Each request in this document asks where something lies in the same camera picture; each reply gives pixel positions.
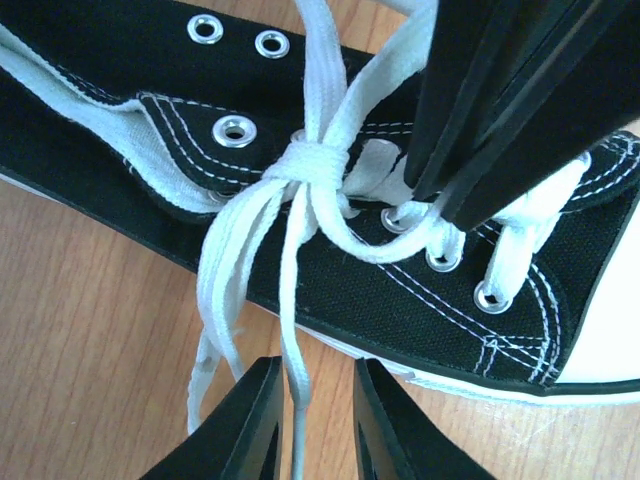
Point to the white shoelace of sneaker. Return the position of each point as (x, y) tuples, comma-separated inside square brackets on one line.
[(359, 205)]

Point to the black sneaker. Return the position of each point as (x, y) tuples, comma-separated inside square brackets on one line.
[(148, 115)]

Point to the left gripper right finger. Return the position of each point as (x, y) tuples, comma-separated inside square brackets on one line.
[(394, 438)]

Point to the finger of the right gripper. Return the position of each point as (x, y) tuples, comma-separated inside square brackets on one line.
[(589, 89), (485, 57)]

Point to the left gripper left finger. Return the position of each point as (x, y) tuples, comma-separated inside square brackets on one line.
[(241, 438)]

